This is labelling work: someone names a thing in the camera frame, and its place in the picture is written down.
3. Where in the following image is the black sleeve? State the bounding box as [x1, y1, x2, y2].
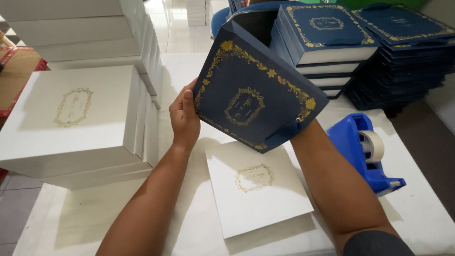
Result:
[343, 230, 416, 256]

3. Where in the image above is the person's left hand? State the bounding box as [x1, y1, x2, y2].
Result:
[169, 78, 201, 147]

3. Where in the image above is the blue chair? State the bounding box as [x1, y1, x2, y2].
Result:
[211, 1, 303, 40]

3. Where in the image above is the blue tape dispenser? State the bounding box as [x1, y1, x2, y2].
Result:
[326, 113, 407, 197]

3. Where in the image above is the white tape roll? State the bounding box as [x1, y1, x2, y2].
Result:
[358, 130, 385, 164]

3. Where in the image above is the navy gold floral box lid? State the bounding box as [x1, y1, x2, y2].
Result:
[192, 20, 330, 154]

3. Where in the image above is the pile of flat navy covers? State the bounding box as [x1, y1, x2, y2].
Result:
[345, 4, 455, 111]

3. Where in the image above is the stack of white gift boxes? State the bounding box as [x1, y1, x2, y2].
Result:
[0, 0, 164, 191]

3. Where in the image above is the stack of navy boxes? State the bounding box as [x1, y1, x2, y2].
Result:
[269, 4, 379, 100]

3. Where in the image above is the brown carton with red tape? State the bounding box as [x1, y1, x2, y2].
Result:
[0, 46, 48, 119]

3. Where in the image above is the white card with gold emblem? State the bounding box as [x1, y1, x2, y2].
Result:
[205, 141, 315, 239]

